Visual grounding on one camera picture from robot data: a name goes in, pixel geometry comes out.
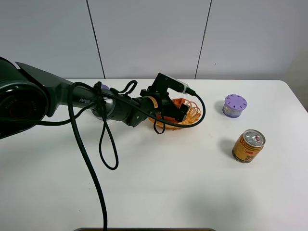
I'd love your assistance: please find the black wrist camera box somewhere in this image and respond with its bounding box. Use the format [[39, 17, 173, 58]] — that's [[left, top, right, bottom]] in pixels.
[[149, 73, 196, 96]]

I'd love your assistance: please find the purple lid air freshener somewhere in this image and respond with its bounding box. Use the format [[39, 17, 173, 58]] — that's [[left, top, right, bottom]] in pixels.
[[222, 94, 247, 118]]

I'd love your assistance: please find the gold Red Bull can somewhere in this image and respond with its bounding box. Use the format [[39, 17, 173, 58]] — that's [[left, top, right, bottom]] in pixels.
[[232, 129, 266, 163]]

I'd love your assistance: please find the orange woven plastic basket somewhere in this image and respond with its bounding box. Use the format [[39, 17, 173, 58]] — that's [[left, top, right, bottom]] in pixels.
[[156, 98, 201, 130]]

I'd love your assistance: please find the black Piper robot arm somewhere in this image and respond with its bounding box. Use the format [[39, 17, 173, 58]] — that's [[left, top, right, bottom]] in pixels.
[[0, 58, 189, 139]]

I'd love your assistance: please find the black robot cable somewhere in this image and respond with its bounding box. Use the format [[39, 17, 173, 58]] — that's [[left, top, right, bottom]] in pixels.
[[0, 80, 206, 231]]

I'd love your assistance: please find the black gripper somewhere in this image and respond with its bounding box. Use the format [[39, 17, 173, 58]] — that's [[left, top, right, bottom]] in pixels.
[[140, 89, 189, 122]]

